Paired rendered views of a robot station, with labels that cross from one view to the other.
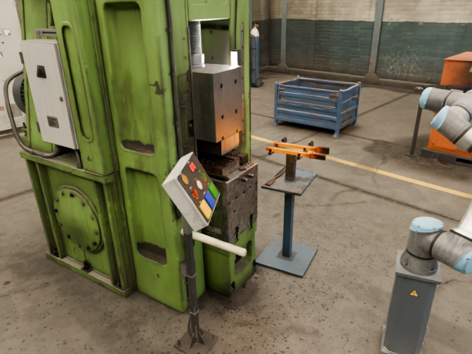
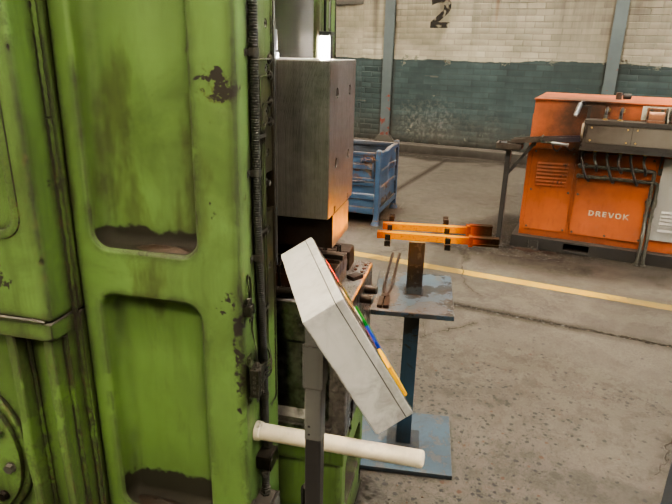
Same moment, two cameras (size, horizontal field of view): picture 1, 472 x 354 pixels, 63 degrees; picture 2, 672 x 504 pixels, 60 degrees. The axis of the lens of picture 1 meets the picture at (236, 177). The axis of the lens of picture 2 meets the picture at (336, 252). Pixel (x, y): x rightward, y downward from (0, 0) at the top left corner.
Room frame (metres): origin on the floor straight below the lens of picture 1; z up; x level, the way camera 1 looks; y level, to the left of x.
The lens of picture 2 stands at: (0.75, 0.58, 1.59)
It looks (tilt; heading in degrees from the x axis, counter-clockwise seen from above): 19 degrees down; 340
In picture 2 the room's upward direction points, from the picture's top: 1 degrees clockwise
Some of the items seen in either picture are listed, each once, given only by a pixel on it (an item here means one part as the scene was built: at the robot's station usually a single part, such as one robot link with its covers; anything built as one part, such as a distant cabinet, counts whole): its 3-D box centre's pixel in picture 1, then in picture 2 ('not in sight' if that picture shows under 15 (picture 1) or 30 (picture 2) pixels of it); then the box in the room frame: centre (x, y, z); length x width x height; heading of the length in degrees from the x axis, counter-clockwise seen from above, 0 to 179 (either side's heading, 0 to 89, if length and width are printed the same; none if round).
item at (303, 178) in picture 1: (290, 180); (413, 293); (2.60, -0.41, 0.70); 0.40 x 0.30 x 0.02; 152
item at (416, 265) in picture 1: (419, 256); not in sight; (1.69, -0.98, 0.65); 0.19 x 0.19 x 0.10
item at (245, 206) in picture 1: (210, 192); (276, 335); (2.42, 0.19, 0.69); 0.56 x 0.38 x 0.45; 57
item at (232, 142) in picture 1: (203, 138); (272, 216); (2.37, 0.21, 1.12); 0.42 x 0.20 x 0.10; 57
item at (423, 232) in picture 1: (425, 236); not in sight; (1.69, -0.98, 0.79); 0.17 x 0.15 x 0.18; 30
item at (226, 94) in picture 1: (205, 98); (275, 130); (2.41, 0.18, 1.36); 0.42 x 0.39 x 0.40; 57
